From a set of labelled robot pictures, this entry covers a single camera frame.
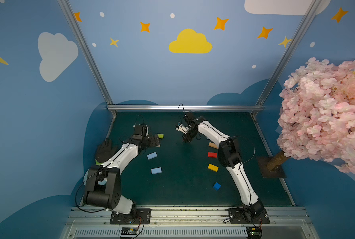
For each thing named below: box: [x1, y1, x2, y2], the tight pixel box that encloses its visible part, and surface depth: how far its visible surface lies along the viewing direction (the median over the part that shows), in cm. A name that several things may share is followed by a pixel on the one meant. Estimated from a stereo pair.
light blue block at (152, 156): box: [146, 151, 158, 160], surface depth 98 cm
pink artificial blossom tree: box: [266, 57, 355, 174], surface depth 57 cm
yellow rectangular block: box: [207, 163, 219, 173], surface depth 93 cm
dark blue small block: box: [212, 181, 221, 192], surface depth 84 cm
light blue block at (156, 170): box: [151, 166, 163, 175], surface depth 92 cm
